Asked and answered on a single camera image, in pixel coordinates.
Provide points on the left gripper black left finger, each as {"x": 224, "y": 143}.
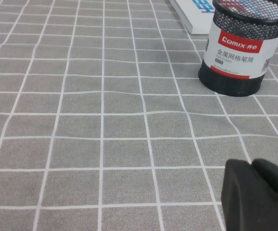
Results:
{"x": 247, "y": 204}

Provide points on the black mesh pen holder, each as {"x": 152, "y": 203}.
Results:
{"x": 235, "y": 60}

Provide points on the grey white-checked tablecloth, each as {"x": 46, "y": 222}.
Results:
{"x": 81, "y": 144}

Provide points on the white HEEC book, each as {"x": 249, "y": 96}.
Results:
{"x": 189, "y": 14}

